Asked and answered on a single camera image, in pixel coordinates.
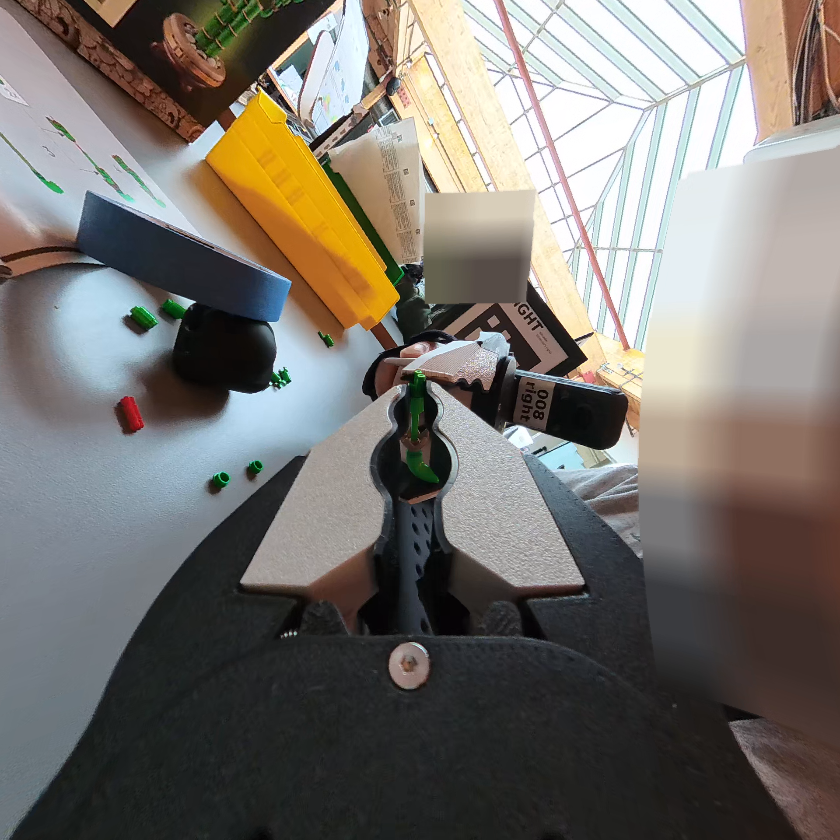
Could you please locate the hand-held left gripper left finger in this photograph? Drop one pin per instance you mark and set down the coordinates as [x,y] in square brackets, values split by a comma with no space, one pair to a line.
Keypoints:
[315,525]

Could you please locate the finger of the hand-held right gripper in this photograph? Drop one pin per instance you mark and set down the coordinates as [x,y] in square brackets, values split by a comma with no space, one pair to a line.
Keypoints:
[476,367]
[495,342]

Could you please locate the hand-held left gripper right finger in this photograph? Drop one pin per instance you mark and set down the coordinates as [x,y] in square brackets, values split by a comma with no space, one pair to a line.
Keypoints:
[505,525]

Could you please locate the green lego bamboo stalk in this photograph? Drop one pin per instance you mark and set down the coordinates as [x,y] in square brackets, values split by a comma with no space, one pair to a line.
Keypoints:
[418,400]

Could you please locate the cluster of green lego pieces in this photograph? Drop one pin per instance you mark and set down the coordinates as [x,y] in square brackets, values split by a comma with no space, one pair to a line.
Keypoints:
[281,378]

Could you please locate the red lego piece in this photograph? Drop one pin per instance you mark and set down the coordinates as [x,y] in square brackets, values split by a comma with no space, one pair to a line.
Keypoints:
[130,415]

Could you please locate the green lego cylinder piece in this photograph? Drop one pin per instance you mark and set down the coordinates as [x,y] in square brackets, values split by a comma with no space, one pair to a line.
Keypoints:
[143,318]

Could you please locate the black lego set box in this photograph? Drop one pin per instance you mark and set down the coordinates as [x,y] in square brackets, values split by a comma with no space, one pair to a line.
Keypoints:
[197,52]

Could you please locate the lego instruction booklet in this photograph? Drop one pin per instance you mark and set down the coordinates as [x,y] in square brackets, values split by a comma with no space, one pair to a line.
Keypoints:
[65,85]

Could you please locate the person's right hand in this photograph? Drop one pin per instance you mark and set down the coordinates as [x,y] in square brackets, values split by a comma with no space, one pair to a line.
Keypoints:
[413,350]

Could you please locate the green plastic bin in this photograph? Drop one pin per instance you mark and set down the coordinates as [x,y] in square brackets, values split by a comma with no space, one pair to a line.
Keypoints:
[371,229]

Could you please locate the white paper sheets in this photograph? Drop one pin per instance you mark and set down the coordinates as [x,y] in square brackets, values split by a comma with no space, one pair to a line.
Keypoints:
[394,184]

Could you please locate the red ceiling pipe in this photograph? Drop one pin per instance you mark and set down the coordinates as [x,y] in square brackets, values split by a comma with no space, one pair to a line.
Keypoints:
[558,164]

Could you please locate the black rounded object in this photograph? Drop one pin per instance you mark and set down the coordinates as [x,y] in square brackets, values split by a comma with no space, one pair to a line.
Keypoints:
[223,348]

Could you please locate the yellow plastic bin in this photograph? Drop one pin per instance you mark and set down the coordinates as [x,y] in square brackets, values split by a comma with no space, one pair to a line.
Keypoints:
[302,203]

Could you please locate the blue masking tape roll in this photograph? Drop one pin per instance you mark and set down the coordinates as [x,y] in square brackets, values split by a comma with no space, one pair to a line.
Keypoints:
[184,262]

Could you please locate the white flip chart board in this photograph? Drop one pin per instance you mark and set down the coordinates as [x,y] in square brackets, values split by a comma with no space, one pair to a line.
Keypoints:
[328,79]

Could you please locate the black ceiling camera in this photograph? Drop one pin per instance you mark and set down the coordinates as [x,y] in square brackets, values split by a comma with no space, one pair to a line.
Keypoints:
[394,86]

